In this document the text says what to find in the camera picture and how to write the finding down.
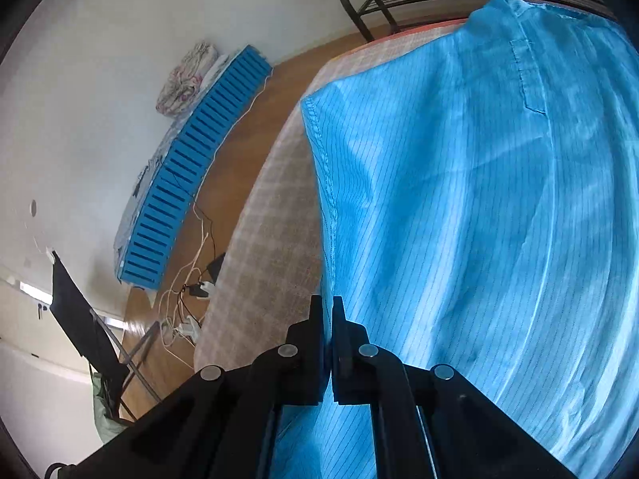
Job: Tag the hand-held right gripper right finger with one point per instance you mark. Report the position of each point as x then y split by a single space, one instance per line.
342 354

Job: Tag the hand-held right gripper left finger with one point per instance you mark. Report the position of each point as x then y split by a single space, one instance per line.
317 339

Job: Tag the blue striped coat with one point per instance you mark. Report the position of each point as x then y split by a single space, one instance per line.
474 184

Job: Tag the white power strip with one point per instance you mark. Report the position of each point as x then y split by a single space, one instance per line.
188 328
207 290

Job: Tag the black power adapter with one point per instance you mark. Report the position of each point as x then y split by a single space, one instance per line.
215 267

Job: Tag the pink plaid blanket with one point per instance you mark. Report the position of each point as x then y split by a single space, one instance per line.
279 209

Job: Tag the black folding chair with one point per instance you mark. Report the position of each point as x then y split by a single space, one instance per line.
80 309

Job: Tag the floral cloth bundle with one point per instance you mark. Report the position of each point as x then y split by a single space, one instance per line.
182 80

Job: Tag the black metal rack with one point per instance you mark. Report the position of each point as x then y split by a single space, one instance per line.
354 19

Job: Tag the orange bed sheet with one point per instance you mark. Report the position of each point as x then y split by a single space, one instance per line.
419 30

